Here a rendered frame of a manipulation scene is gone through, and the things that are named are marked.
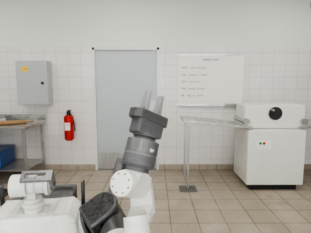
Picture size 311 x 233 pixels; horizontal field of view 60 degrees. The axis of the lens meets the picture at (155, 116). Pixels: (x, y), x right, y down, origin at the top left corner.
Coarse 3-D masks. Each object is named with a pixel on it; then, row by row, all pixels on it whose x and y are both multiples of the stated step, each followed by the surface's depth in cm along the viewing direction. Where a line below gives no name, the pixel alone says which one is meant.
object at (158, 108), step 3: (159, 96) 78; (162, 96) 78; (156, 99) 79; (159, 99) 78; (162, 99) 77; (156, 102) 78; (159, 102) 78; (162, 102) 77; (156, 105) 78; (159, 105) 77; (156, 108) 78; (159, 108) 77; (153, 111) 78; (156, 111) 77; (159, 111) 76; (159, 114) 76
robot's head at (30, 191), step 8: (16, 176) 78; (32, 176) 80; (40, 176) 80; (8, 184) 76; (16, 184) 77; (24, 184) 77; (32, 184) 78; (40, 184) 78; (8, 192) 76; (16, 192) 77; (24, 192) 77; (32, 192) 78; (40, 192) 79; (24, 200) 79; (32, 200) 79; (40, 200) 80
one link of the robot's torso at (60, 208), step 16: (0, 192) 90; (64, 192) 94; (0, 208) 82; (16, 208) 82; (32, 208) 78; (48, 208) 82; (64, 208) 82; (0, 224) 75; (16, 224) 75; (32, 224) 76; (48, 224) 76; (64, 224) 77; (80, 224) 82
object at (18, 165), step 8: (8, 120) 449; (40, 120) 449; (0, 128) 380; (8, 128) 380; (16, 128) 380; (24, 128) 380; (40, 128) 446; (24, 136) 384; (24, 144) 386; (24, 152) 387; (16, 160) 443; (24, 160) 389; (32, 160) 443; (40, 160) 445; (0, 168) 402; (8, 168) 402; (16, 168) 402; (24, 168) 390
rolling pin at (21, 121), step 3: (12, 120) 402; (15, 120) 403; (18, 120) 405; (21, 120) 407; (24, 120) 408; (0, 123) 393; (3, 123) 394; (6, 123) 396; (9, 123) 398; (12, 123) 400; (15, 123) 402; (18, 123) 404; (21, 123) 407; (24, 123) 409
